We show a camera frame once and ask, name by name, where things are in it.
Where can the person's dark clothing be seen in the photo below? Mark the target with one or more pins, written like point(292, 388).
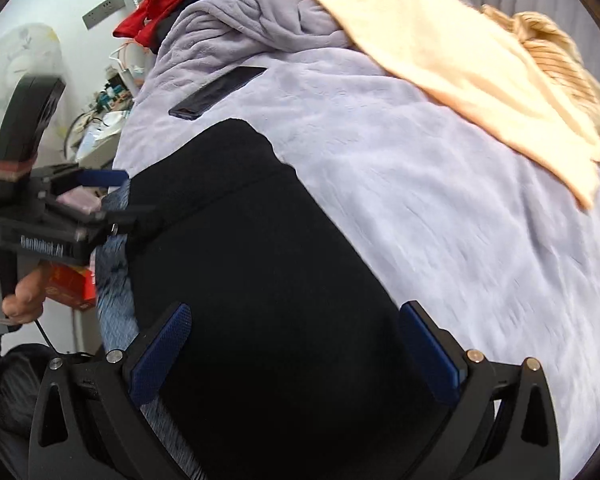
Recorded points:
point(15, 400)

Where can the black pants with patterned stripe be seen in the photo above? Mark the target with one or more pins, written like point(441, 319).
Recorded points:
point(255, 285)

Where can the person's left hand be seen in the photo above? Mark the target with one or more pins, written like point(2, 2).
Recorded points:
point(27, 297)

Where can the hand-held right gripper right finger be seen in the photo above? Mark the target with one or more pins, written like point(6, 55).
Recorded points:
point(430, 355)

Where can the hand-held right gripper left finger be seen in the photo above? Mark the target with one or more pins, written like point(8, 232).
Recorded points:
point(160, 355)

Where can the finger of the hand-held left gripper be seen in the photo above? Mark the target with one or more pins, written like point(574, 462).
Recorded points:
point(102, 177)
point(125, 217)

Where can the peach fleece towel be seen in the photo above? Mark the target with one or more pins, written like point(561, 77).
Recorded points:
point(455, 60)

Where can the white floral fan cover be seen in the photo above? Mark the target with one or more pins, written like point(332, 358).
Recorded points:
point(10, 60)

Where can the beige striped garment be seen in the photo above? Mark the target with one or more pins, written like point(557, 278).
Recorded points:
point(560, 55)

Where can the lavender fleece robe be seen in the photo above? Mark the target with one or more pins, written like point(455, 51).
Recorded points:
point(260, 15)

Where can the black smartphone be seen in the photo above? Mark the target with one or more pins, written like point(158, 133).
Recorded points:
point(215, 91)

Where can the cluttered nightstand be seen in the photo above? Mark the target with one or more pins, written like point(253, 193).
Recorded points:
point(97, 145)

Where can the red box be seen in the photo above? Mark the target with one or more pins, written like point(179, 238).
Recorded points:
point(72, 287)

